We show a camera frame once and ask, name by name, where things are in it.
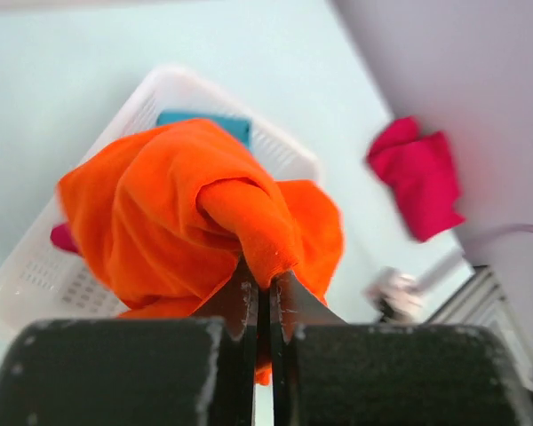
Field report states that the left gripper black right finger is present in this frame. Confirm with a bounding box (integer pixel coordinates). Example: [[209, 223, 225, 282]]
[[269, 272, 533, 425]]

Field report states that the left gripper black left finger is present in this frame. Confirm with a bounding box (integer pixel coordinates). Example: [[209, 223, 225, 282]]
[[0, 264, 259, 425]]

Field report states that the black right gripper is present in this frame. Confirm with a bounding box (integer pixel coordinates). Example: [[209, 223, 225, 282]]
[[364, 267, 423, 324]]

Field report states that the orange t shirt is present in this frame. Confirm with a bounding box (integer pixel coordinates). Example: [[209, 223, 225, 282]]
[[57, 117, 346, 386]]

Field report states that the white plastic basket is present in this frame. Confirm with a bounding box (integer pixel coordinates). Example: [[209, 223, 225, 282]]
[[0, 65, 323, 342]]

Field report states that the folded pink t shirt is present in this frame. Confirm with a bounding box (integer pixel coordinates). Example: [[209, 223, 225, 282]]
[[366, 117, 465, 242]]

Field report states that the pink t shirt in basket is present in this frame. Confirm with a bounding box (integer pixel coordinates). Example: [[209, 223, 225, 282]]
[[50, 223, 81, 256]]

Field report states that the teal t shirt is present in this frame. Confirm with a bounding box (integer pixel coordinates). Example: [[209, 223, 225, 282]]
[[155, 110, 252, 149]]

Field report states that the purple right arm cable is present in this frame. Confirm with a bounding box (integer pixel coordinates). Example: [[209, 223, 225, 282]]
[[465, 223, 533, 254]]

